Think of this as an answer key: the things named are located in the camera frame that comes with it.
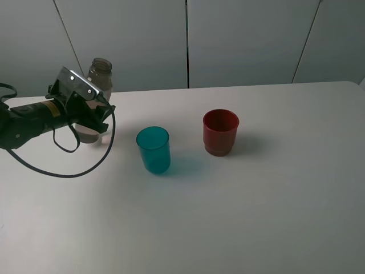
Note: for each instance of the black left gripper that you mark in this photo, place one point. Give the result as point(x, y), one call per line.
point(76, 110)

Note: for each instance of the brown translucent plastic bottle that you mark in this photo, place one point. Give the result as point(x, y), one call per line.
point(100, 73)

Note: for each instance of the teal translucent plastic cup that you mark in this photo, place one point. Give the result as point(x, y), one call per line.
point(153, 143)

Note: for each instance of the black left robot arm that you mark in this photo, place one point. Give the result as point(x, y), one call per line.
point(21, 124)

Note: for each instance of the red plastic cup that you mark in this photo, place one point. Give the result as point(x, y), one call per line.
point(219, 131)

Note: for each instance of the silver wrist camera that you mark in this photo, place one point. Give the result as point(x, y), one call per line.
point(70, 83)

